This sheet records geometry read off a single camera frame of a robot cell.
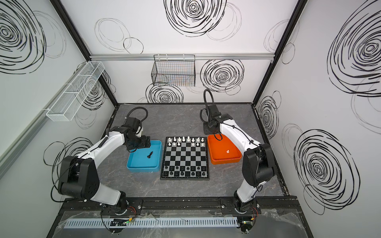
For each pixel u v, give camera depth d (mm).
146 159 911
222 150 911
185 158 889
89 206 755
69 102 745
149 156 911
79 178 432
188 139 952
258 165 456
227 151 919
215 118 631
